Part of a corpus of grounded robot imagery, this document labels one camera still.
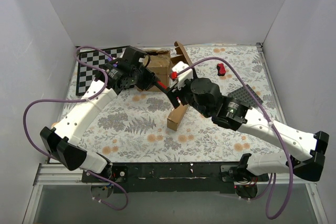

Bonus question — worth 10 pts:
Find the small cardboard express box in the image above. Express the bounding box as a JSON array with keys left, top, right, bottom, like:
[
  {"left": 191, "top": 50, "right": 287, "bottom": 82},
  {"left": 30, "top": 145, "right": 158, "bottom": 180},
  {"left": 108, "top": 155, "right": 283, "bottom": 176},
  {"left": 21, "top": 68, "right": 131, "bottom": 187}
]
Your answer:
[{"left": 166, "top": 105, "right": 188, "bottom": 131}]

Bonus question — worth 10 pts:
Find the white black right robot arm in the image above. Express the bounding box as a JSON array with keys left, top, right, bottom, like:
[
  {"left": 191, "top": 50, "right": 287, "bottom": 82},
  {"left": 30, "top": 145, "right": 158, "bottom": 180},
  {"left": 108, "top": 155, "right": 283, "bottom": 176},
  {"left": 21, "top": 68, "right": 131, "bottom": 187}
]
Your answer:
[{"left": 164, "top": 78, "right": 329, "bottom": 182}]

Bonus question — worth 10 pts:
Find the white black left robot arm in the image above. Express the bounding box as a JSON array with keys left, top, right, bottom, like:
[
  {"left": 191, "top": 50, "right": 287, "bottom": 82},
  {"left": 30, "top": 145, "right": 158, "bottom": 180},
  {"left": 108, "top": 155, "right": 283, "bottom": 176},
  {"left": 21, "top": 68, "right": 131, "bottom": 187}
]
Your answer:
[{"left": 40, "top": 47, "right": 158, "bottom": 182}]

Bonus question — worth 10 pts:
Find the large brown cardboard box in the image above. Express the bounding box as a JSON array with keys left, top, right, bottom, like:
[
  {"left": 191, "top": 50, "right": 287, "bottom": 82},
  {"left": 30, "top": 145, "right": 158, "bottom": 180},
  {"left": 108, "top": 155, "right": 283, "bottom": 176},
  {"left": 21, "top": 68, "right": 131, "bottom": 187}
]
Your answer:
[{"left": 143, "top": 49, "right": 172, "bottom": 87}]

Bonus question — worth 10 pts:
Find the open small cardboard box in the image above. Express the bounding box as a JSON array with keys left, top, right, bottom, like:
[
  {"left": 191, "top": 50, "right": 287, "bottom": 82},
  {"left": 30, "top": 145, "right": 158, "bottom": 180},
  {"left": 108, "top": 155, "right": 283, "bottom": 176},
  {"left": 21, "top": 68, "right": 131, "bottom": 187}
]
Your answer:
[{"left": 171, "top": 41, "right": 193, "bottom": 66}]

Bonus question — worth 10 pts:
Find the grey studded building plate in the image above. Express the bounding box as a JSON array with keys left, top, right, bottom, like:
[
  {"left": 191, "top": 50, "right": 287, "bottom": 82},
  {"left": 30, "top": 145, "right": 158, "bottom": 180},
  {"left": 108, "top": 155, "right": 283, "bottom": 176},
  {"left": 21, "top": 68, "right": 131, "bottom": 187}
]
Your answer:
[{"left": 227, "top": 84, "right": 263, "bottom": 108}]

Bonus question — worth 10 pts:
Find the black and white chessboard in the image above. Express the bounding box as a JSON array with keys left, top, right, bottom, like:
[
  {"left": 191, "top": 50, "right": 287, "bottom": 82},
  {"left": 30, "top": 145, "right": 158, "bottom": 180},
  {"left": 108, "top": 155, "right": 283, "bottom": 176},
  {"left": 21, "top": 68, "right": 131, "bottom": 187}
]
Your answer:
[{"left": 76, "top": 46, "right": 127, "bottom": 96}]

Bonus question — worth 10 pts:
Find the floral patterned table mat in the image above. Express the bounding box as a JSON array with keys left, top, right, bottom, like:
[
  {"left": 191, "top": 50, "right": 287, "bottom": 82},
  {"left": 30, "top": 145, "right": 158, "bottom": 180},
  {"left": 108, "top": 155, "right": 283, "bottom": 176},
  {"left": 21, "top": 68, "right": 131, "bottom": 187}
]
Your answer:
[{"left": 48, "top": 45, "right": 293, "bottom": 164}]

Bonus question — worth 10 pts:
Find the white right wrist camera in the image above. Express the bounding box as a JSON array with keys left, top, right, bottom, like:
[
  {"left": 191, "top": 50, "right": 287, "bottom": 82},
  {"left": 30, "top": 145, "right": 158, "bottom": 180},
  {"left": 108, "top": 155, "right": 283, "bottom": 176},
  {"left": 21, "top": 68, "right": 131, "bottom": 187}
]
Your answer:
[{"left": 169, "top": 61, "right": 193, "bottom": 90}]

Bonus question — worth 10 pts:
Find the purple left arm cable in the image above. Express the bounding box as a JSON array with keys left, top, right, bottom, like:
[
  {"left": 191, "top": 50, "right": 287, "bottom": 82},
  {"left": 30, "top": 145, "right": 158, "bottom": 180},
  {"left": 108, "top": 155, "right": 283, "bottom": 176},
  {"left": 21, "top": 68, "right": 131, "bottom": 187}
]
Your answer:
[{"left": 22, "top": 46, "right": 130, "bottom": 211}]

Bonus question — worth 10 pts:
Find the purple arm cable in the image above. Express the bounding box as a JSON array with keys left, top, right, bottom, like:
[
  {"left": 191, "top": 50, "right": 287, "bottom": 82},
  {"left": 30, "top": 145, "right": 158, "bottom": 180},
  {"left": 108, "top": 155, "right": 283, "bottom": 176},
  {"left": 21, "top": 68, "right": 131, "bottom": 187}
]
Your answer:
[
  {"left": 22, "top": 46, "right": 130, "bottom": 211},
  {"left": 176, "top": 56, "right": 293, "bottom": 220}
]

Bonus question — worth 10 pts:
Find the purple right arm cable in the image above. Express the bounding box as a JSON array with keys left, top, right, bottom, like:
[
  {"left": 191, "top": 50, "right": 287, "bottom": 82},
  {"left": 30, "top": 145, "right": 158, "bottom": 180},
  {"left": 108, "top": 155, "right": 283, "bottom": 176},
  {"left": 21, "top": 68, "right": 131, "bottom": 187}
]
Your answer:
[{"left": 176, "top": 56, "right": 293, "bottom": 220}]

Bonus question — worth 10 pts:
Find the aluminium frame rail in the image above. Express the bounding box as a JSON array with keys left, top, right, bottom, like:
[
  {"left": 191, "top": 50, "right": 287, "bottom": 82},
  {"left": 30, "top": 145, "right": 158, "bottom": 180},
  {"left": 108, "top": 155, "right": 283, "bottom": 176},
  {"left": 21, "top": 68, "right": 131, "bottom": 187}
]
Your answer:
[{"left": 34, "top": 162, "right": 316, "bottom": 186}]

